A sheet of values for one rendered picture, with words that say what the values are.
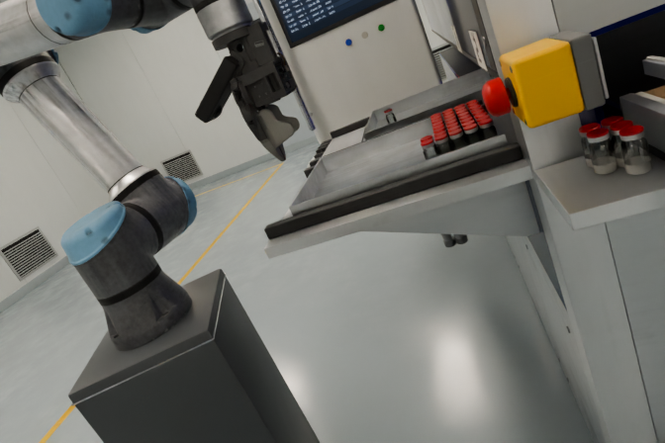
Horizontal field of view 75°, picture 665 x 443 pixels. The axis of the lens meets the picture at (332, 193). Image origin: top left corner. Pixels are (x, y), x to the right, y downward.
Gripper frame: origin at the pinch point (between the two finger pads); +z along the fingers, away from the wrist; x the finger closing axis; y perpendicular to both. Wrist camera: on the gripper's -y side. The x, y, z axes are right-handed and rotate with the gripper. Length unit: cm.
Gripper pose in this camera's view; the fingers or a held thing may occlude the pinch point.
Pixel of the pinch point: (276, 154)
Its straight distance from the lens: 73.3
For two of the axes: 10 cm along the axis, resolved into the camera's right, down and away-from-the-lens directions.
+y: 9.1, -3.1, -2.9
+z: 3.9, 8.7, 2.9
